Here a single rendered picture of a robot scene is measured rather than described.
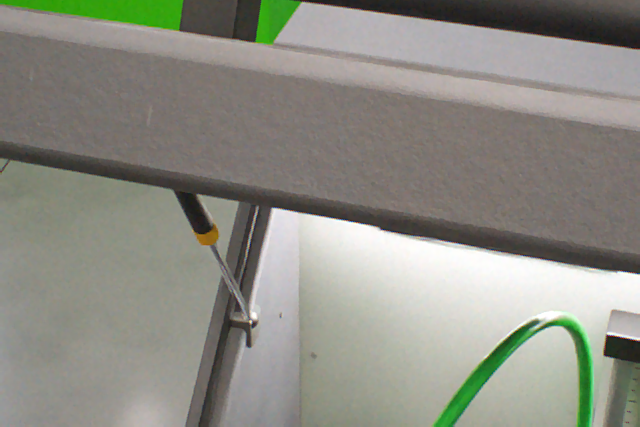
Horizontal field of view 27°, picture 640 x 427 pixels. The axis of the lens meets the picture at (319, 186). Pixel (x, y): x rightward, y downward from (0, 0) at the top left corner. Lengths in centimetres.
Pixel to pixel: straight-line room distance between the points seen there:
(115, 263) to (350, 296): 215
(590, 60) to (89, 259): 238
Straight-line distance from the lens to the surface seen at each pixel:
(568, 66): 128
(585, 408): 129
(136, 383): 314
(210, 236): 110
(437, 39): 131
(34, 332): 332
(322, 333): 143
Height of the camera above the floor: 211
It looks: 34 degrees down
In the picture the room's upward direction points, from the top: straight up
